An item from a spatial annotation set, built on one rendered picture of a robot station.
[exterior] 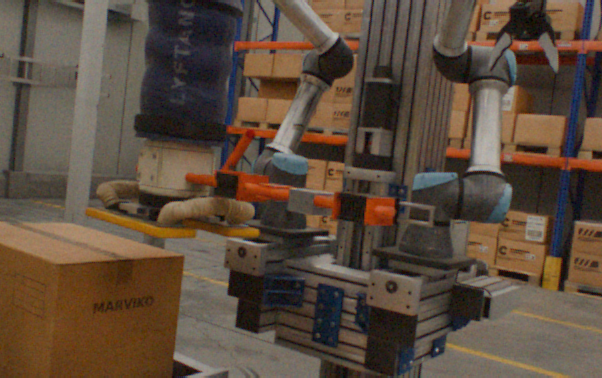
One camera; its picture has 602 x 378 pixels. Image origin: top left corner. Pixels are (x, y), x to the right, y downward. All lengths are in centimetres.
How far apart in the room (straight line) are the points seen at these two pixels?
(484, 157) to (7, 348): 137
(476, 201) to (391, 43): 60
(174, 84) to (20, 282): 66
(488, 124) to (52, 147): 1076
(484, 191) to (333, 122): 793
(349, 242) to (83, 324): 82
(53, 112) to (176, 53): 1069
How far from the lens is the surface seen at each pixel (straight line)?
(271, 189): 131
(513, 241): 864
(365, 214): 112
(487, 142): 188
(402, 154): 203
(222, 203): 148
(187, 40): 154
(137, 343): 185
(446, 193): 179
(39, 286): 172
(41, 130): 1207
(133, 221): 151
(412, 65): 205
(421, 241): 178
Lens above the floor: 127
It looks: 3 degrees down
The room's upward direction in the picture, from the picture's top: 7 degrees clockwise
